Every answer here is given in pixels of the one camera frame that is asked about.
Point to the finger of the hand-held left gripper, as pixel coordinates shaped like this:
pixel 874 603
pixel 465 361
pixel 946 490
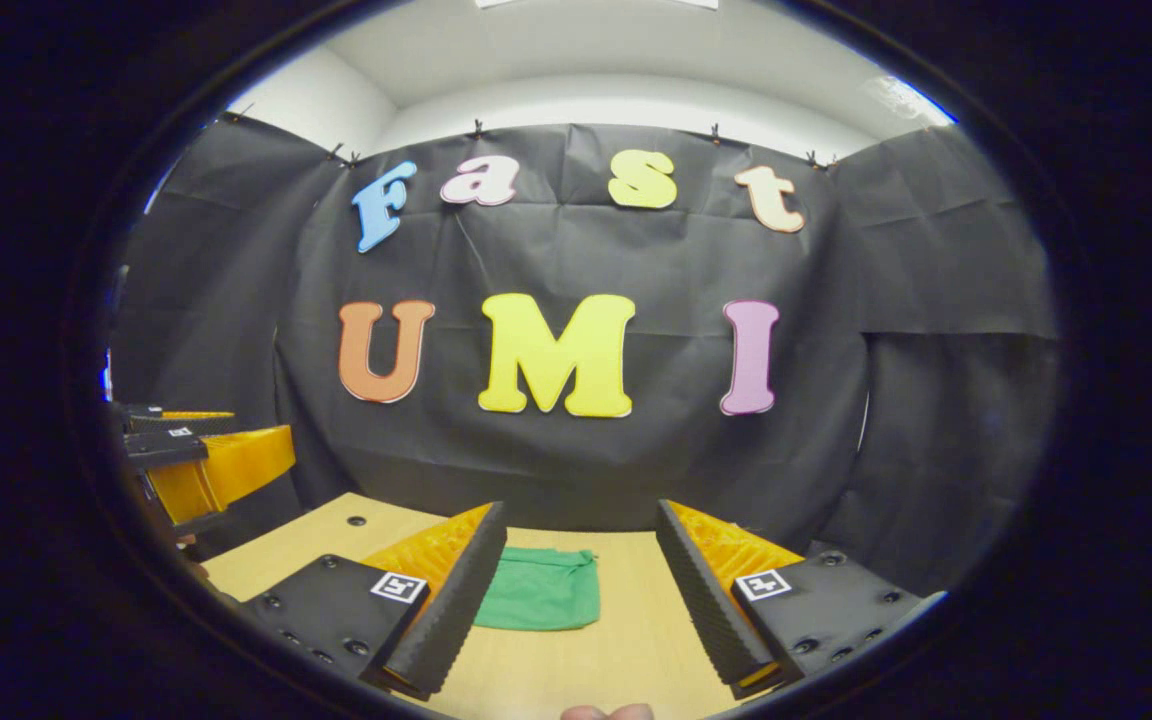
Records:
pixel 151 420
pixel 171 450

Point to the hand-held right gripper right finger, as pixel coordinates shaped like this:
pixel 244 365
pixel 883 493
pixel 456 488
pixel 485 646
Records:
pixel 706 610

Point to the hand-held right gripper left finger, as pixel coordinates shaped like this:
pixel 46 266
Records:
pixel 456 610

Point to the green T-shirt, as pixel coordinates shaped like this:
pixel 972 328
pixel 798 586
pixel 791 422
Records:
pixel 541 595

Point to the black backdrop cloth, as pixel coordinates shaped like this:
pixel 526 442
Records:
pixel 636 260

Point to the ceiling light strip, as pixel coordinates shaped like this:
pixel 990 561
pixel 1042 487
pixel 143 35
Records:
pixel 596 3

